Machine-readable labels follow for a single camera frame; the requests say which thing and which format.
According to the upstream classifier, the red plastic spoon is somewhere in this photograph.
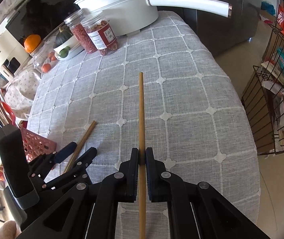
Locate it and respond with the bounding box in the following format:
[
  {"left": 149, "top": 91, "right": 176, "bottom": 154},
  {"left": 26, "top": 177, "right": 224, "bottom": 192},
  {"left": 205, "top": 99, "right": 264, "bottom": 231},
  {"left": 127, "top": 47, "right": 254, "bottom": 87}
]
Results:
[{"left": 2, "top": 101, "right": 16, "bottom": 126}]

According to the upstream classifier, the left hand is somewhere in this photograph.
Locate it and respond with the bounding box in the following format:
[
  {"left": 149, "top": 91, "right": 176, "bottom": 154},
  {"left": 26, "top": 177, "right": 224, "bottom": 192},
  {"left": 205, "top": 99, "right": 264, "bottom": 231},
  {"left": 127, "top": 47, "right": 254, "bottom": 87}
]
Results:
[{"left": 0, "top": 220, "right": 21, "bottom": 239}]

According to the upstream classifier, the pink plastic basket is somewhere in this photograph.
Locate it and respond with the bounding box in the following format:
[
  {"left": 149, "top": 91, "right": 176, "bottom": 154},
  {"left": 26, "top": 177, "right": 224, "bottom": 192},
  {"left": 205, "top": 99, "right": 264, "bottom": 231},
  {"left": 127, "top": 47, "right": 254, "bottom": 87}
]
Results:
[{"left": 20, "top": 127, "right": 56, "bottom": 162}]

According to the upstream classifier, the dotted white cloth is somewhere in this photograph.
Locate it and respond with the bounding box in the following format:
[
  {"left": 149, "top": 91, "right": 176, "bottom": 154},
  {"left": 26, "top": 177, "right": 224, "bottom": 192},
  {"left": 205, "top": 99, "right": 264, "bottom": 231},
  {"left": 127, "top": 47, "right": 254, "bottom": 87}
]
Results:
[{"left": 0, "top": 65, "right": 41, "bottom": 121}]

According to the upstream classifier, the grey checked tablecloth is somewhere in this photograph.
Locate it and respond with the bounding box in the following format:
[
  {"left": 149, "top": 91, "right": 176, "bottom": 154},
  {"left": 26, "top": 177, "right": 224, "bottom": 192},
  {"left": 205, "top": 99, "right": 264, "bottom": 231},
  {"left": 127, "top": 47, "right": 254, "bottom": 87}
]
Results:
[{"left": 27, "top": 10, "right": 262, "bottom": 239}]

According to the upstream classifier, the glass jar with tangerines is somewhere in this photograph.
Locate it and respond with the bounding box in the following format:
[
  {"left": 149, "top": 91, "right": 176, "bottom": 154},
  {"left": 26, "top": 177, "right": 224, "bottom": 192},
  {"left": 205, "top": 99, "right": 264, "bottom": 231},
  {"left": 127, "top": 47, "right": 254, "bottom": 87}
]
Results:
[{"left": 30, "top": 40, "right": 55, "bottom": 73}]

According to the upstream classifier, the white bowl green knob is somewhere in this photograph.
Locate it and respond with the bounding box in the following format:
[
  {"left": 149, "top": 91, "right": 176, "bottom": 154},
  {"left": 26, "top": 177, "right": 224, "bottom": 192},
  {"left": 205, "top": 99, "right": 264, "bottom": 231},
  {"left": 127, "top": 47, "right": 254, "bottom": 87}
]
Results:
[{"left": 54, "top": 36, "right": 84, "bottom": 61}]

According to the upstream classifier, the large orange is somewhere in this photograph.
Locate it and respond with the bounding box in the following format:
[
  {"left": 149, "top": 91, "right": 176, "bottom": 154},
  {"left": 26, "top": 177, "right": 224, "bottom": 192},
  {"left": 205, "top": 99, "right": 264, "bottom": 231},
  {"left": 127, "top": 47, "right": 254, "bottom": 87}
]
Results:
[{"left": 23, "top": 34, "right": 41, "bottom": 53}]

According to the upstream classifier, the green pumpkin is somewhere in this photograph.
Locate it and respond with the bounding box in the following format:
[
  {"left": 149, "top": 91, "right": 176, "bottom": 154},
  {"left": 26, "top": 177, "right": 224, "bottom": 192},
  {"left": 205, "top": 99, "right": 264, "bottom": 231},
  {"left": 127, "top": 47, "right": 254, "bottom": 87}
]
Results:
[{"left": 53, "top": 26, "right": 73, "bottom": 48}]

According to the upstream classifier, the cream air fryer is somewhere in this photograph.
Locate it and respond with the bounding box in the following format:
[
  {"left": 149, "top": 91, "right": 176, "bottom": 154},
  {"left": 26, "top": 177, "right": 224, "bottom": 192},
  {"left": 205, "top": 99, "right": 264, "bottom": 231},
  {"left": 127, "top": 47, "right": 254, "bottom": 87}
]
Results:
[{"left": 0, "top": 30, "right": 30, "bottom": 81}]

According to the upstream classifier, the dried fruit jar labelled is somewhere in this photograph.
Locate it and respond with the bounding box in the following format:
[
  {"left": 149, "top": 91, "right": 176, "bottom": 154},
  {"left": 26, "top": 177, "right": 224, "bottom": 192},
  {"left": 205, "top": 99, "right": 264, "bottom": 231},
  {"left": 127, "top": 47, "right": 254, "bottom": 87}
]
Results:
[{"left": 80, "top": 11, "right": 118, "bottom": 56}]

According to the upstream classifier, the goji berry jar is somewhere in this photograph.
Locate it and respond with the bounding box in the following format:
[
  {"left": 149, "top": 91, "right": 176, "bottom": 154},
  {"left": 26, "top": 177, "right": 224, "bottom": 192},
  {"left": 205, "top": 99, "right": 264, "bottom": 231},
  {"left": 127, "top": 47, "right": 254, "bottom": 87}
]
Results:
[{"left": 64, "top": 9, "right": 97, "bottom": 53}]

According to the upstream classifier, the black microwave oven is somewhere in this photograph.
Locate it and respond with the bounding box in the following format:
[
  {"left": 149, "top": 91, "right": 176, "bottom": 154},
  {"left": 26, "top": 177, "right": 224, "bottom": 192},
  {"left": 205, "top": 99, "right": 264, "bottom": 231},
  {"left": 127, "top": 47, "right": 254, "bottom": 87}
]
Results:
[{"left": 6, "top": 0, "right": 79, "bottom": 45}]

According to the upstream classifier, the white electric pot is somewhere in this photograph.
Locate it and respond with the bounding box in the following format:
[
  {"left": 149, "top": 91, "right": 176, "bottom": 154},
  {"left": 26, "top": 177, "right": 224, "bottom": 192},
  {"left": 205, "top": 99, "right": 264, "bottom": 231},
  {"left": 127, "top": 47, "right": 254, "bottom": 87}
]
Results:
[{"left": 75, "top": 0, "right": 232, "bottom": 36}]

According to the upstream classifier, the grey refrigerator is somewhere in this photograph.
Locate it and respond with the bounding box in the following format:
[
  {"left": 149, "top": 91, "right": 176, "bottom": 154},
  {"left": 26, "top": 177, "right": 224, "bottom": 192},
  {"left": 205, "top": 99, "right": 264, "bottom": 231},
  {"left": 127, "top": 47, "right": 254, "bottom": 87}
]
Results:
[{"left": 149, "top": 0, "right": 261, "bottom": 56}]

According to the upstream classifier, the black wire rack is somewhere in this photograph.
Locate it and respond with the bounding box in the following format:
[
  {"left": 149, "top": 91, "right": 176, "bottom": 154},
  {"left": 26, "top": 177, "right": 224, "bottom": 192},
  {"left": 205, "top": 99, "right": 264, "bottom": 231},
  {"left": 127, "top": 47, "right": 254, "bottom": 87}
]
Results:
[{"left": 241, "top": 0, "right": 284, "bottom": 155}]

